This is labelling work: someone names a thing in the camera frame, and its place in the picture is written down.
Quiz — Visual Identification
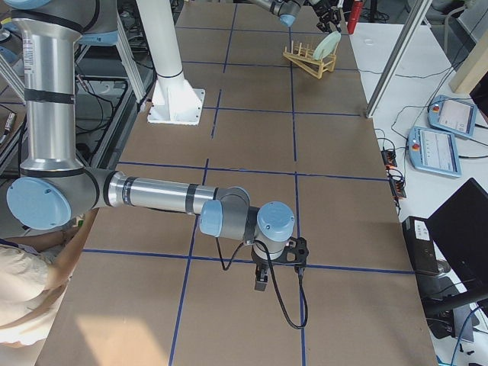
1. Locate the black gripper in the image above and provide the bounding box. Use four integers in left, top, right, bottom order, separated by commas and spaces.
252, 243, 271, 291
309, 0, 342, 32

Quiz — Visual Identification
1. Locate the light green plate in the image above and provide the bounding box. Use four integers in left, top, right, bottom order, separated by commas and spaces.
313, 31, 342, 60

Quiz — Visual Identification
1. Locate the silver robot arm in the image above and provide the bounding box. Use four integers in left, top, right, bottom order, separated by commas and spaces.
250, 0, 344, 33
7, 1, 307, 291

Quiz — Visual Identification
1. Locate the red cylinder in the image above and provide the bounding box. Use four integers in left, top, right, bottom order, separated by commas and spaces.
347, 0, 364, 35

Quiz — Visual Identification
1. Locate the wooden dish rack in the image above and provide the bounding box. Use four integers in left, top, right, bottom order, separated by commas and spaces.
282, 42, 338, 79

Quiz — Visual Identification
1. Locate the orange black usb hub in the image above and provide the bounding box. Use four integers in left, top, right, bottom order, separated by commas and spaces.
381, 149, 397, 169

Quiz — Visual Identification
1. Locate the far teach pendant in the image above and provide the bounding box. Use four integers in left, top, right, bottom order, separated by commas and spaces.
428, 95, 478, 138

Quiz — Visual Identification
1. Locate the teach pendant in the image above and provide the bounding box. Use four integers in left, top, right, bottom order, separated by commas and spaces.
407, 126, 462, 178
428, 95, 478, 138

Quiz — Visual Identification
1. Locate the black computer box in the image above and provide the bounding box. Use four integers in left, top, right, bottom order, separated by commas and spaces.
402, 216, 451, 277

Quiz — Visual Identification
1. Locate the near teach pendant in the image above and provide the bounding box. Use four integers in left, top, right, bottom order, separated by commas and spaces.
407, 126, 462, 178

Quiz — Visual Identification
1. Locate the black laptop monitor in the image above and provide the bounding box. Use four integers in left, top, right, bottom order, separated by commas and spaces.
423, 178, 487, 316

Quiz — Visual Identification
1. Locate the person in beige shirt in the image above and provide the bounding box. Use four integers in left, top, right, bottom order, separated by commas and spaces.
1, 209, 98, 348

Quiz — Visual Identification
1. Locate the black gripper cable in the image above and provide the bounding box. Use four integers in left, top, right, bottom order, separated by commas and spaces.
215, 236, 309, 329

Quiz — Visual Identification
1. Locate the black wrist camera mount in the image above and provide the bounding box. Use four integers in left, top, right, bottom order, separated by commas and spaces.
282, 237, 309, 268

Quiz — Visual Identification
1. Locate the aluminium frame post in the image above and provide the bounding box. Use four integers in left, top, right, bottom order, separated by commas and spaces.
365, 0, 432, 118

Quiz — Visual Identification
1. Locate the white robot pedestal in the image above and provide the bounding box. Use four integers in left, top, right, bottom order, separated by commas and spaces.
137, 0, 205, 125

